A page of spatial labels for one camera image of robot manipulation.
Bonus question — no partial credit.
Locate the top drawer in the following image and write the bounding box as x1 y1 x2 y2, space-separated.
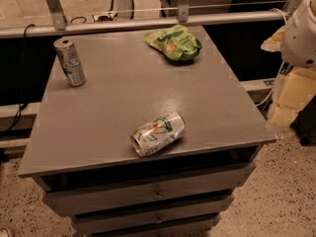
43 162 255 215

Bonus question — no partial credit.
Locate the green rice chip bag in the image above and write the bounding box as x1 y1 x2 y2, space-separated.
145 25 202 62

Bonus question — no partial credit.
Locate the drawer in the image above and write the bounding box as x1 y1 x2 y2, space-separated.
73 193 234 234
43 162 255 215
91 213 220 237

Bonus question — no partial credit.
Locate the white cable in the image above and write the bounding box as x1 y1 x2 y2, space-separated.
255 61 285 108

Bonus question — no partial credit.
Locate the white green soda can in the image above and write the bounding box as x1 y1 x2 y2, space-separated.
130 112 186 157

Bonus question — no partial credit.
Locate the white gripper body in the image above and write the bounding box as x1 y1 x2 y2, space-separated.
277 67 316 112

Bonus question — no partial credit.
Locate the bottom drawer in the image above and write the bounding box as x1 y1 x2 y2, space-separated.
91 213 220 237

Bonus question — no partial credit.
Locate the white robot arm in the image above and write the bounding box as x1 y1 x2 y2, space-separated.
261 0 316 126

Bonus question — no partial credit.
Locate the grey drawer cabinet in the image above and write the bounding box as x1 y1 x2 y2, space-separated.
17 25 277 237

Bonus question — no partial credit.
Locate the middle drawer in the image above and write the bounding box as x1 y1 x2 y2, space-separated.
73 193 234 234

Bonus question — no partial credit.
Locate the metal railing frame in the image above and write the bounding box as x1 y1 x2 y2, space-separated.
0 0 316 40

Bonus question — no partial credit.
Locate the black cable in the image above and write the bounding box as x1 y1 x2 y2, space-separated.
6 23 36 133

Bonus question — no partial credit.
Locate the silver blue redbull can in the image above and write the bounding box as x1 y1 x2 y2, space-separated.
53 38 86 87

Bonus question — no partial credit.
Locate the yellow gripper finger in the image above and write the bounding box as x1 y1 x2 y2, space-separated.
261 27 284 52
268 106 298 127

